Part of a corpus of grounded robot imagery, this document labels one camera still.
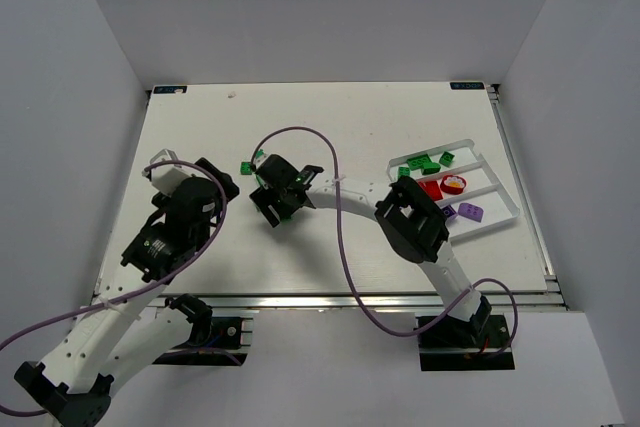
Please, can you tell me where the table label sticker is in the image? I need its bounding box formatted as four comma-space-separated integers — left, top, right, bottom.
152, 85, 187, 95
449, 81, 485, 90

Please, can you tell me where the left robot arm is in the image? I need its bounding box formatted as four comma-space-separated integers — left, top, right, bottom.
14, 153, 240, 426

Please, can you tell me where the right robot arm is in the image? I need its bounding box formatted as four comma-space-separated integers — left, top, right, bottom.
250, 154, 491, 343

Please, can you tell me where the red 2x4 lego brick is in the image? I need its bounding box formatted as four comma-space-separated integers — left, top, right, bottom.
418, 181, 444, 202

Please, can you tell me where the red flower lego brick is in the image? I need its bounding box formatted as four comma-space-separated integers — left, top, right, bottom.
440, 175, 467, 195

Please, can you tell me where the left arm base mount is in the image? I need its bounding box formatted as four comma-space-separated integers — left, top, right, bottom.
153, 295, 253, 367

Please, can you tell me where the purple lego brick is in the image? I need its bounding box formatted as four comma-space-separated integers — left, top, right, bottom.
457, 202, 484, 223

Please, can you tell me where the white sorting tray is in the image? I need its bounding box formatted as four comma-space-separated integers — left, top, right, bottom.
386, 139, 520, 243

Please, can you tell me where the green curved lego piece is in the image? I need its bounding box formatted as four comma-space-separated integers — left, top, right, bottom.
421, 163, 441, 175

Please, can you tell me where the purple round lego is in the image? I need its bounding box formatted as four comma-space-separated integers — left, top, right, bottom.
442, 205, 457, 219

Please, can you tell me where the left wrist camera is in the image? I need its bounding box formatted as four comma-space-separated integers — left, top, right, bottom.
142, 149, 190, 197

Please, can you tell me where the small green lego brick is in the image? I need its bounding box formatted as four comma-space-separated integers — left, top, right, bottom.
397, 167, 411, 177

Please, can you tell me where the green 2x2 lego brick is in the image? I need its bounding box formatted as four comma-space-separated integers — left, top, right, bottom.
240, 161, 253, 176

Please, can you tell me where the right table label sticker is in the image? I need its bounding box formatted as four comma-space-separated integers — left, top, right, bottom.
449, 81, 485, 90

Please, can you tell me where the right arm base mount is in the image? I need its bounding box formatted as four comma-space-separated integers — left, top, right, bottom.
418, 315, 515, 372

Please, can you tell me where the green 2x3 lego plate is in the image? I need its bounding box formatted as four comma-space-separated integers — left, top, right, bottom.
406, 155, 431, 171

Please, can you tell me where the green 2x2 lego front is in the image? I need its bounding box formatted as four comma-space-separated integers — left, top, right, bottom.
439, 151, 455, 167

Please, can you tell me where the left table label sticker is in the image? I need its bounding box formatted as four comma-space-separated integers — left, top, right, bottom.
152, 85, 187, 95

